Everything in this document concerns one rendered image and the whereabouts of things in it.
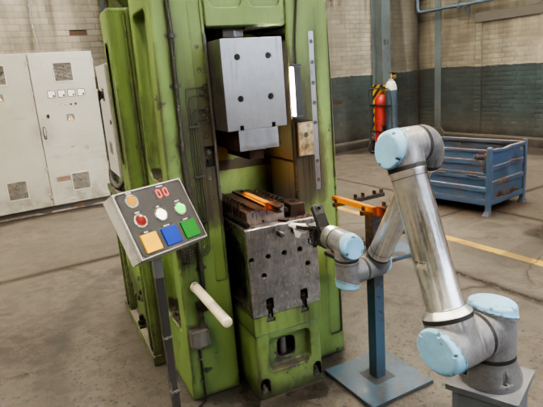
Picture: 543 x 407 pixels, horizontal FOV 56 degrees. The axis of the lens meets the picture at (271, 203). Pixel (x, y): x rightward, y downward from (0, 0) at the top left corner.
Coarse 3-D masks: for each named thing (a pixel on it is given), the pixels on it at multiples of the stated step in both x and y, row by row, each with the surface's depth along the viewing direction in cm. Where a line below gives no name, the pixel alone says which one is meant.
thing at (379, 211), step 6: (336, 198) 250; (342, 198) 248; (348, 204) 242; (354, 204) 238; (360, 204) 234; (366, 204) 233; (366, 210) 231; (372, 210) 227; (378, 210) 224; (384, 210) 221
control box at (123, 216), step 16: (128, 192) 199; (144, 192) 204; (176, 192) 215; (112, 208) 195; (128, 208) 196; (144, 208) 201; (160, 208) 206; (192, 208) 217; (128, 224) 194; (160, 224) 203; (176, 224) 208; (128, 240) 193; (160, 240) 200; (192, 240) 210; (128, 256) 196; (144, 256) 192; (160, 256) 204
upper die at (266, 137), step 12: (216, 132) 257; (228, 132) 241; (240, 132) 230; (252, 132) 233; (264, 132) 235; (276, 132) 238; (228, 144) 244; (240, 144) 231; (252, 144) 234; (264, 144) 236; (276, 144) 239
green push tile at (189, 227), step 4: (184, 220) 211; (188, 220) 212; (192, 220) 213; (180, 224) 209; (184, 224) 210; (188, 224) 211; (192, 224) 212; (196, 224) 214; (184, 228) 209; (188, 228) 210; (192, 228) 212; (196, 228) 213; (184, 232) 208; (188, 232) 209; (192, 232) 211; (196, 232) 212; (188, 236) 209; (192, 236) 210
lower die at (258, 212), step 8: (232, 192) 279; (256, 192) 274; (240, 200) 260; (248, 200) 259; (272, 200) 254; (224, 208) 266; (240, 208) 248; (248, 208) 247; (256, 208) 242; (264, 208) 243; (280, 208) 247; (240, 216) 246; (248, 216) 240; (256, 216) 242; (264, 216) 244; (272, 216) 245; (280, 216) 247
